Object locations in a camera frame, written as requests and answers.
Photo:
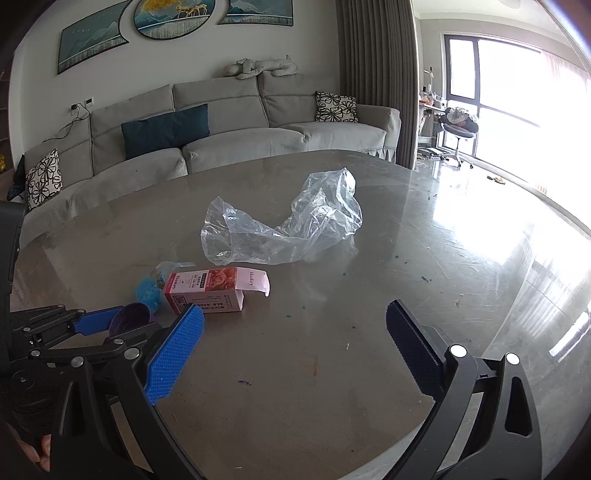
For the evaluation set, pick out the round deer wall painting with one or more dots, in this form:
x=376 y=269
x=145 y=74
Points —
x=173 y=18

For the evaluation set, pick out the blue mesh pouch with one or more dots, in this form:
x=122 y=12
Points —
x=147 y=291

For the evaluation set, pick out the cluttered white rack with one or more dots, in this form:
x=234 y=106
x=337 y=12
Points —
x=429 y=110

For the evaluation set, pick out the purple cup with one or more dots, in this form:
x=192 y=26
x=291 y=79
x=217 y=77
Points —
x=134 y=316

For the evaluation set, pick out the grey coffee table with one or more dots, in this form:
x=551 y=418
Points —
x=323 y=323

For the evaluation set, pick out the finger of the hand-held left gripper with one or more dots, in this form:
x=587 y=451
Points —
x=117 y=345
x=94 y=321

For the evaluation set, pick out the person's left hand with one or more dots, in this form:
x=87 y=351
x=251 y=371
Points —
x=41 y=454

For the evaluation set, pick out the grey fabric sofa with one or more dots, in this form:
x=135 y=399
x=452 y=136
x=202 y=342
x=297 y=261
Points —
x=231 y=143

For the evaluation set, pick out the black framed glass door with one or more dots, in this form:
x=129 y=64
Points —
x=461 y=101

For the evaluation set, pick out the small clear plastic wrapper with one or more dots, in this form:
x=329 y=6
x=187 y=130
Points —
x=173 y=267

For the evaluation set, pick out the grey plush toy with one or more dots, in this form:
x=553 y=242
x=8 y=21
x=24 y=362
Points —
x=258 y=68

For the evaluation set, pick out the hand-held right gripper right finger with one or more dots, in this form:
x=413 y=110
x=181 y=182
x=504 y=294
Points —
x=411 y=350

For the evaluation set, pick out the dark bag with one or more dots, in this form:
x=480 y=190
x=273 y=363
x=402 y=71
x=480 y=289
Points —
x=17 y=180

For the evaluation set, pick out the black white patterned cushion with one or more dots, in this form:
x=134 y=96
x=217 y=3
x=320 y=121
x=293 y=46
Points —
x=44 y=181
x=337 y=107

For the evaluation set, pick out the swivel chair with clothes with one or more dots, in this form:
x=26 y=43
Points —
x=457 y=122

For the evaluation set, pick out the grey curtain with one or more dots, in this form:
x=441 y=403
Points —
x=374 y=74

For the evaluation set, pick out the curved mountain wall painting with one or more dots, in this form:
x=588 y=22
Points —
x=258 y=10
x=92 y=39

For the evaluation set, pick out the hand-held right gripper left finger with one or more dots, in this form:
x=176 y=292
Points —
x=175 y=355

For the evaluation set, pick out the clear plastic bag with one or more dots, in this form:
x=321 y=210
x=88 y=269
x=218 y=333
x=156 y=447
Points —
x=295 y=226

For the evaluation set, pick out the pink cardboard box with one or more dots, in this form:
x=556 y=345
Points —
x=207 y=290

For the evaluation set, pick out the yellow slipper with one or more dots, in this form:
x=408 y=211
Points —
x=497 y=180

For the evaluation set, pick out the teal cushion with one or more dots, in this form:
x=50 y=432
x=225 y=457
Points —
x=166 y=131

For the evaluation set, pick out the white wall socket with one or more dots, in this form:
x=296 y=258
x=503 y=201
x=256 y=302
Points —
x=85 y=102

